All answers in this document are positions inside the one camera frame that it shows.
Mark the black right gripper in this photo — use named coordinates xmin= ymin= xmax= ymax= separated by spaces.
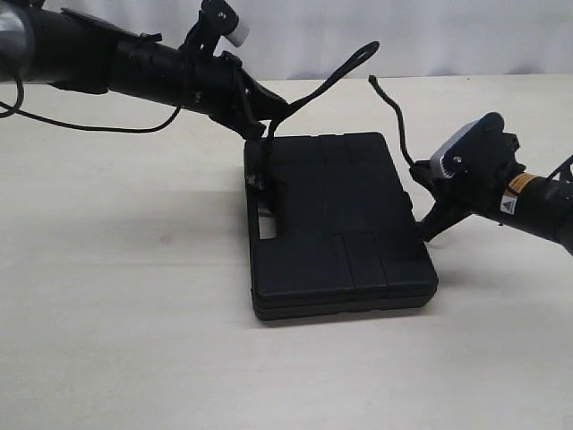
xmin=410 ymin=160 xmax=506 ymax=243

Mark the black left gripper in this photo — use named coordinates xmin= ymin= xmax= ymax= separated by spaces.
xmin=178 ymin=48 xmax=289 ymax=140

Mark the black plastic case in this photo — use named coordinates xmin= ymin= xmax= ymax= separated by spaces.
xmin=246 ymin=132 xmax=439 ymax=321

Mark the black cord with knot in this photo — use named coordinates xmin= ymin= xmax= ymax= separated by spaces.
xmin=245 ymin=40 xmax=431 ymax=194

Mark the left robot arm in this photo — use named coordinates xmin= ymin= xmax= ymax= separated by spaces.
xmin=1 ymin=1 xmax=288 ymax=140

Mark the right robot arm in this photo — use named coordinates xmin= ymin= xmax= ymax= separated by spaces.
xmin=410 ymin=155 xmax=572 ymax=252

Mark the white backdrop curtain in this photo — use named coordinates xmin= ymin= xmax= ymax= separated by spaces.
xmin=0 ymin=0 xmax=573 ymax=82

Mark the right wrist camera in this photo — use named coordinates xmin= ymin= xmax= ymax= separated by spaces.
xmin=430 ymin=112 xmax=520 ymax=179

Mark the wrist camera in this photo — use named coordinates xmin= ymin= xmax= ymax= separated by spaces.
xmin=430 ymin=112 xmax=520 ymax=179
xmin=201 ymin=0 xmax=250 ymax=47

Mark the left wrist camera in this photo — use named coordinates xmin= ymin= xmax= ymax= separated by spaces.
xmin=201 ymin=0 xmax=250 ymax=47

